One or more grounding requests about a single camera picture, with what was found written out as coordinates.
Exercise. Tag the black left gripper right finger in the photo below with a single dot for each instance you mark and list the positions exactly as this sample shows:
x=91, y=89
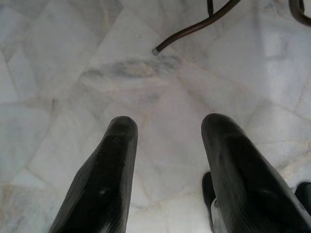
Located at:
x=243, y=174

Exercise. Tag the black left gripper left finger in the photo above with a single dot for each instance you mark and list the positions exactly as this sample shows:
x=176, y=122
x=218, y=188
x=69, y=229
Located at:
x=102, y=179

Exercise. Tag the black robot foot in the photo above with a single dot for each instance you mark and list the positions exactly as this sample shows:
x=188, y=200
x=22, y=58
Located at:
x=303, y=193

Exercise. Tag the dark brown metal chair leg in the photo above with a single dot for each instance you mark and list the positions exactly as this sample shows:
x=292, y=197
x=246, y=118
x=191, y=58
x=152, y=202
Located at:
x=194, y=25
x=299, y=12

